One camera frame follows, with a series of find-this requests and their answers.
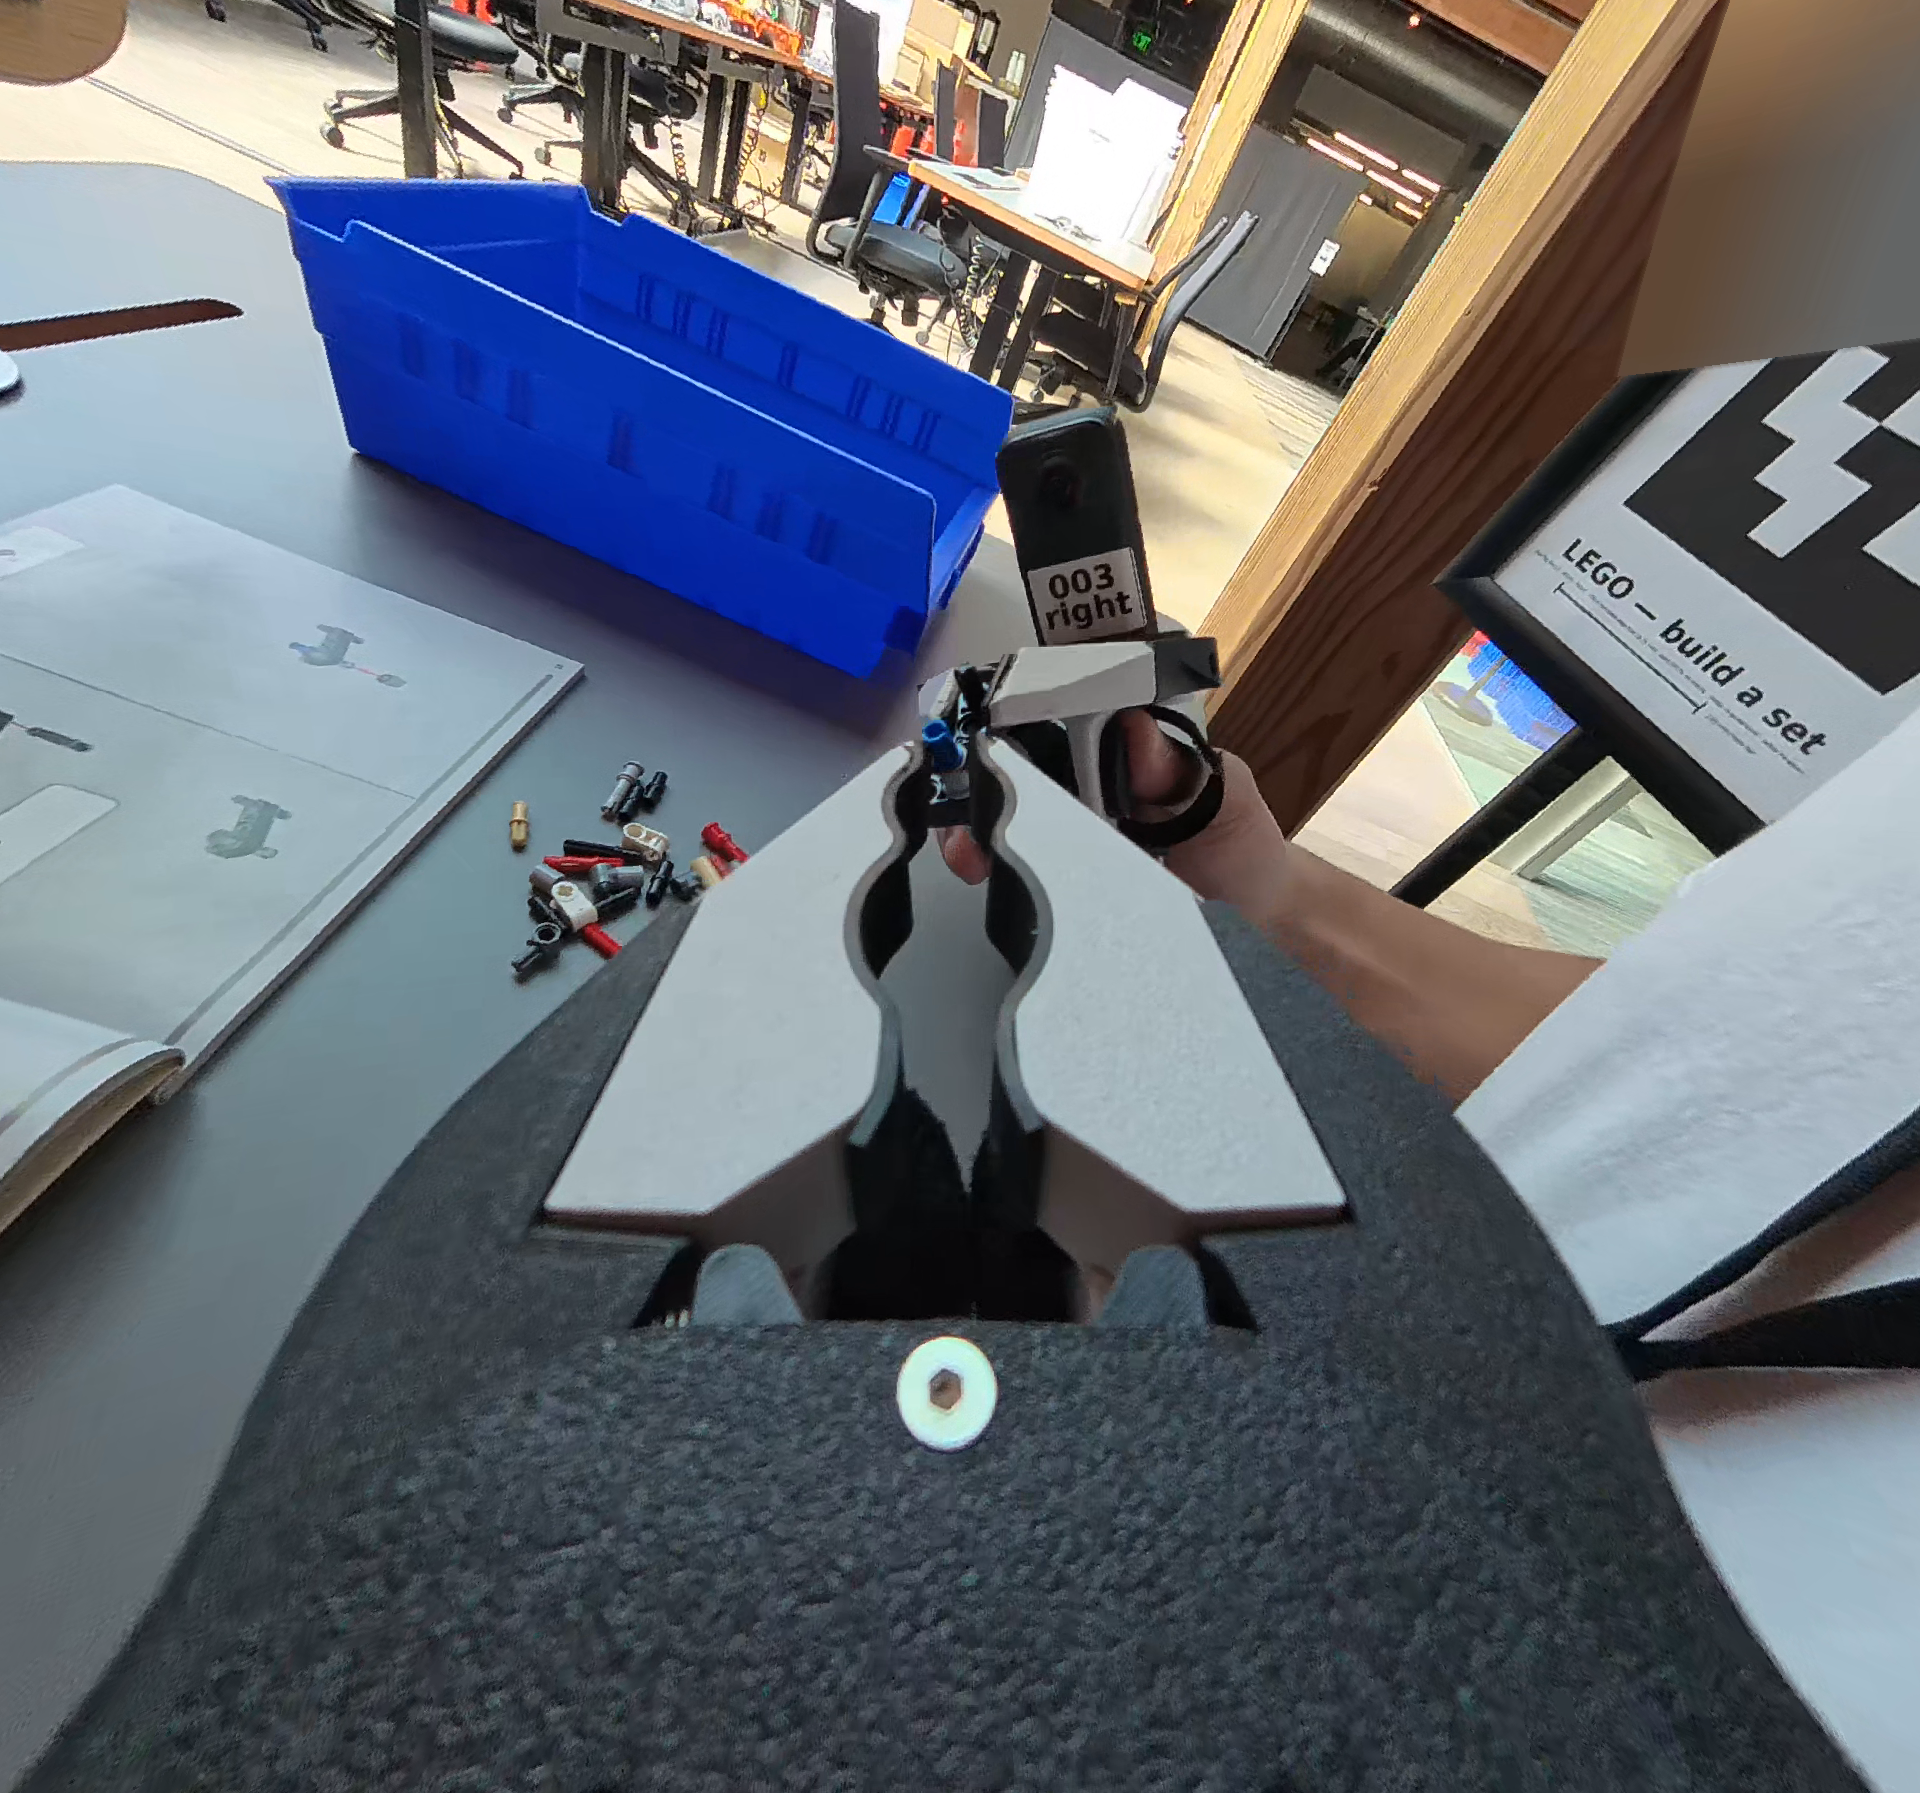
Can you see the black lego assembly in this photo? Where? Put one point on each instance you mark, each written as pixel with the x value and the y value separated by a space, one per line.
pixel 952 751

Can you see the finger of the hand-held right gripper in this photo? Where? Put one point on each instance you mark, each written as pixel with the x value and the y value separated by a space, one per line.
pixel 1080 683

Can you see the person's right hand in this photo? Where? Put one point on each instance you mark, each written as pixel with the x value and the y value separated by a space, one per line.
pixel 1246 862

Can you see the blue plastic bin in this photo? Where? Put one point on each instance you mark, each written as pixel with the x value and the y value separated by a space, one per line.
pixel 630 429

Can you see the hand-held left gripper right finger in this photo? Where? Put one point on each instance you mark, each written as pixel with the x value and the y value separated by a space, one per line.
pixel 1155 1028

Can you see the lego instruction booklet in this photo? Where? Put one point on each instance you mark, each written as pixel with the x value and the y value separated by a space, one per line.
pixel 224 773

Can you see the short wooden work table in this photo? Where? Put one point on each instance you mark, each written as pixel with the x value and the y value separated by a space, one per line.
pixel 1036 224

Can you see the wooden post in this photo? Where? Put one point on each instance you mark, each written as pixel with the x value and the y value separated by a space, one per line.
pixel 1254 84

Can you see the pile of small lego pins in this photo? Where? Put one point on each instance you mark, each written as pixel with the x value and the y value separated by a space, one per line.
pixel 615 877

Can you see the black framed sign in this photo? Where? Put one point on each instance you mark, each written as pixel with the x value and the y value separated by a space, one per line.
pixel 1740 593

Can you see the black office chair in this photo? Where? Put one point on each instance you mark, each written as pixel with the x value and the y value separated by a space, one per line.
pixel 885 173

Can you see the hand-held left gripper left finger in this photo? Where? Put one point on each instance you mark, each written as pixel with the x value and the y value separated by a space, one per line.
pixel 736 1012

